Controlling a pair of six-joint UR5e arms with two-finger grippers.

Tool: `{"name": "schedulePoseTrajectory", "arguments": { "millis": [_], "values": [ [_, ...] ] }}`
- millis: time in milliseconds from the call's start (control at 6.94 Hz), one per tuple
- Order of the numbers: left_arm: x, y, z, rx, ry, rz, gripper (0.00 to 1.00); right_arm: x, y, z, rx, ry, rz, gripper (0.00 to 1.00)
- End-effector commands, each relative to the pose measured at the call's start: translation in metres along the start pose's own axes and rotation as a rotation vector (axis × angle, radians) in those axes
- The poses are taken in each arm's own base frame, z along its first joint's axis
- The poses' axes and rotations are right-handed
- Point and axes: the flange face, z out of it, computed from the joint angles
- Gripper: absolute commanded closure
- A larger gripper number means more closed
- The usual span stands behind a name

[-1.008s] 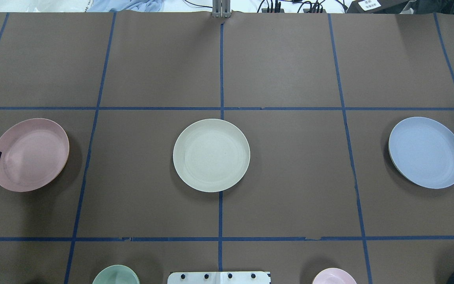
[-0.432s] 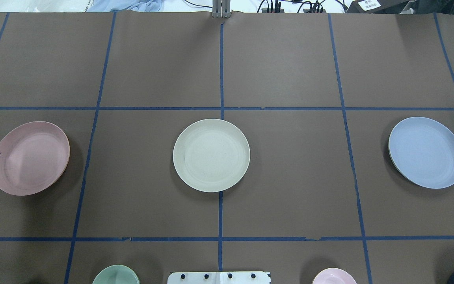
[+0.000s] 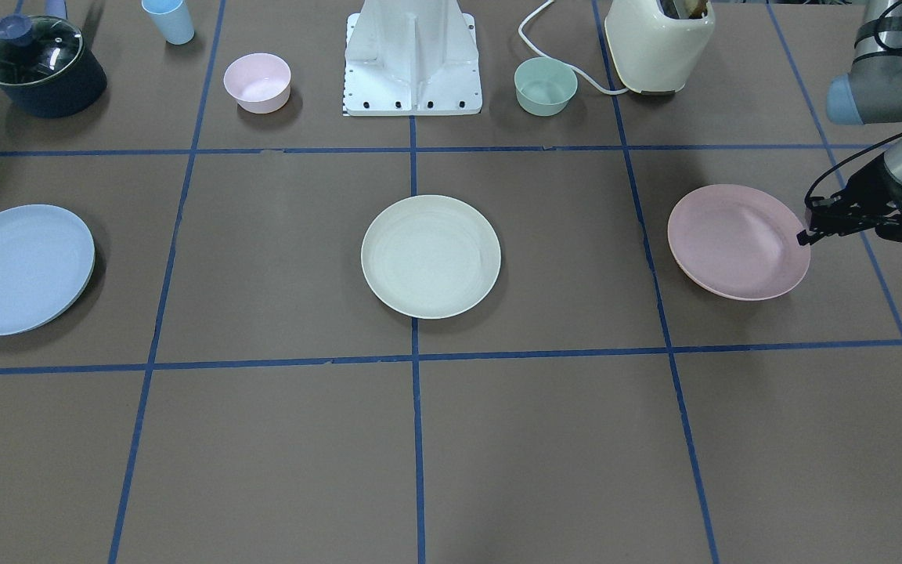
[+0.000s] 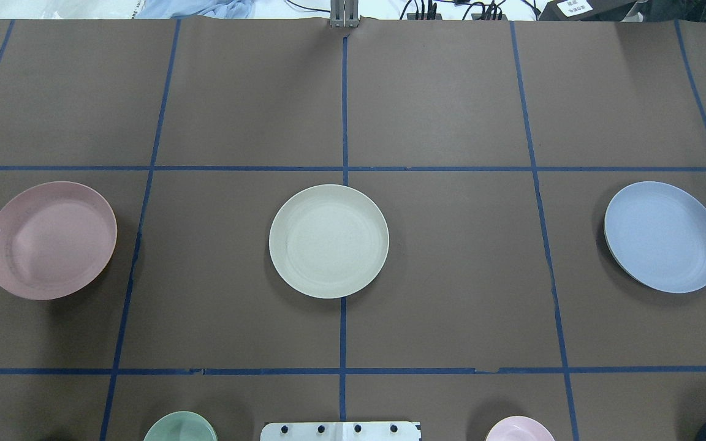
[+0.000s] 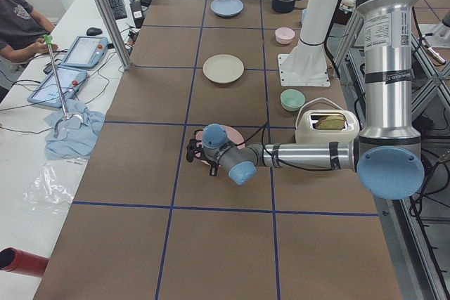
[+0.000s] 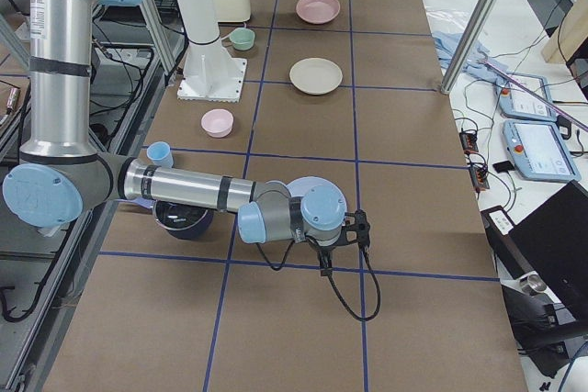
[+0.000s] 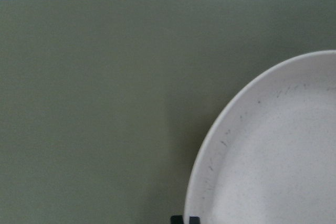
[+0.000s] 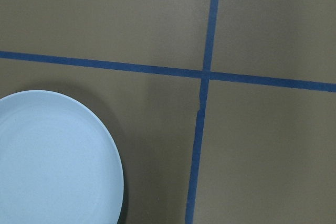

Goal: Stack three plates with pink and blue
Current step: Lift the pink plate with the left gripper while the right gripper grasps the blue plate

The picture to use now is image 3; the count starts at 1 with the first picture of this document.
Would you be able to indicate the green bowl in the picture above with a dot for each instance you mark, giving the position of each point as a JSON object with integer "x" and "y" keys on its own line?
{"x": 543, "y": 86}

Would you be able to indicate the pink bowl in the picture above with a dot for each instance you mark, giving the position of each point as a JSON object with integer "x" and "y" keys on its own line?
{"x": 259, "y": 82}

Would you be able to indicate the light blue cup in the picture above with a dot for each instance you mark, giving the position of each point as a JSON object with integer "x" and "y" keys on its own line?
{"x": 172, "y": 19}

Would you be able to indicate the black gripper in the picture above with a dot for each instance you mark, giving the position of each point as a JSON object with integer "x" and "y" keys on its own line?
{"x": 867, "y": 188}

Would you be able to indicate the pink plate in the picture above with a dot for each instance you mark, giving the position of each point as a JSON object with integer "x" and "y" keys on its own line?
{"x": 737, "y": 242}

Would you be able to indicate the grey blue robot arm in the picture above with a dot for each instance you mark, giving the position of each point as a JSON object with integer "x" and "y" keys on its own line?
{"x": 871, "y": 93}

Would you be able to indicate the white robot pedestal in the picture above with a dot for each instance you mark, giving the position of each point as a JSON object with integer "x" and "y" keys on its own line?
{"x": 411, "y": 59}

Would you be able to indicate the dark blue pot with lid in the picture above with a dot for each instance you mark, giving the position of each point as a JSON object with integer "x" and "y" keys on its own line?
{"x": 47, "y": 68}

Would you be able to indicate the cream plate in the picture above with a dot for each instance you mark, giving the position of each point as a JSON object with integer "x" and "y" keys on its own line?
{"x": 431, "y": 256}

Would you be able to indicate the blue plate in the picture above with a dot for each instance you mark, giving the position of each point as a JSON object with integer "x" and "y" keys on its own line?
{"x": 47, "y": 256}

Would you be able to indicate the cream toaster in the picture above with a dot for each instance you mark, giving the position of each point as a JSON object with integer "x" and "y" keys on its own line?
{"x": 655, "y": 45}

